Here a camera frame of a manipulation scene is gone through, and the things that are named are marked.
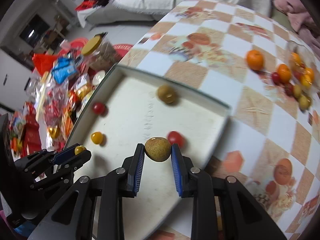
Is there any red cherry tomato in tray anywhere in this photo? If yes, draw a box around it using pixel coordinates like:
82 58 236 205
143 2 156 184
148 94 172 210
92 102 106 115
167 131 185 148

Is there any plastic jar with yellow lid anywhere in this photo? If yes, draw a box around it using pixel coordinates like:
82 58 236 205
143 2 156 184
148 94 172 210
81 33 121 72

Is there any blue snack packet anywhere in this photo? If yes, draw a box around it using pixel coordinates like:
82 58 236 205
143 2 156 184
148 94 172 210
51 57 78 85

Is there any brown longan fruit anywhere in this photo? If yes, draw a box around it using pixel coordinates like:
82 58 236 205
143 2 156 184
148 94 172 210
298 94 310 111
293 84 302 100
144 137 171 162

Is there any yellow cherry tomato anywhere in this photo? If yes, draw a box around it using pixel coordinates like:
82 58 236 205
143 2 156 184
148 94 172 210
91 132 104 145
74 145 86 155

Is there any pile of red snack bags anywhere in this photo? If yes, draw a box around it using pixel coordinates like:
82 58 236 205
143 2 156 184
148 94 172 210
9 49 94 158

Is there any large orange mandarin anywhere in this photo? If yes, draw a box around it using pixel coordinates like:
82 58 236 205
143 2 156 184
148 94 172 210
277 64 292 83

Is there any brown longan in tray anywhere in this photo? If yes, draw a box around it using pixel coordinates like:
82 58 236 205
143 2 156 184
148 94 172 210
157 85 177 104

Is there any yellow cherry tomato in tray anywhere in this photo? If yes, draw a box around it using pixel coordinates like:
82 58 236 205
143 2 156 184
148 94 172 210
91 132 104 145

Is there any pink blanket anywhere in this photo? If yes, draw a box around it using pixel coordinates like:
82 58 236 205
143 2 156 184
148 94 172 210
273 0 319 56

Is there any small orange mandarin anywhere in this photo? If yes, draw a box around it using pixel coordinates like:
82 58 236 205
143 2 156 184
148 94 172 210
246 50 264 71

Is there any white shallow tray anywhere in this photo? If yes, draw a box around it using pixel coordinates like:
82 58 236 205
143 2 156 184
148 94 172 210
63 63 232 240

